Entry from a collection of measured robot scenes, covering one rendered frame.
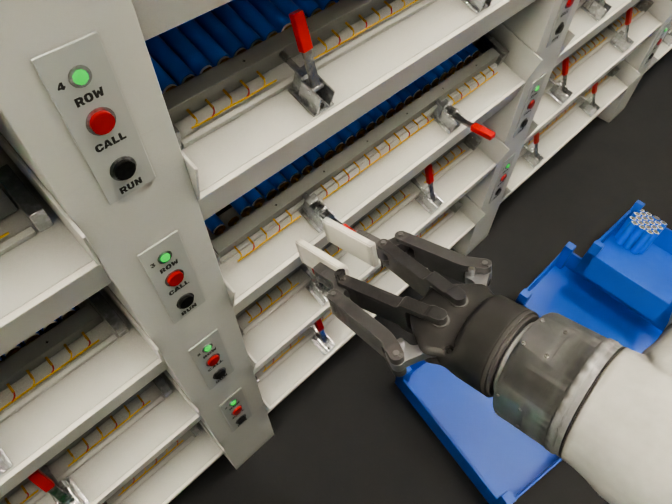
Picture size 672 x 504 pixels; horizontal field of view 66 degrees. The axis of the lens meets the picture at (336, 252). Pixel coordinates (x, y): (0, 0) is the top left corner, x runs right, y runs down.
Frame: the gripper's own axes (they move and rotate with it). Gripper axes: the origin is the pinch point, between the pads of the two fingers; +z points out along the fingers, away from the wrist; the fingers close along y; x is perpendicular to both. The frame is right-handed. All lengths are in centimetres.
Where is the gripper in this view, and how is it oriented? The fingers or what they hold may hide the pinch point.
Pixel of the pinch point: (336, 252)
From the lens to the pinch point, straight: 51.9
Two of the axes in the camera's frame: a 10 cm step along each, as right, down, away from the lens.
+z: -6.9, -4.0, 6.0
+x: 1.9, 7.1, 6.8
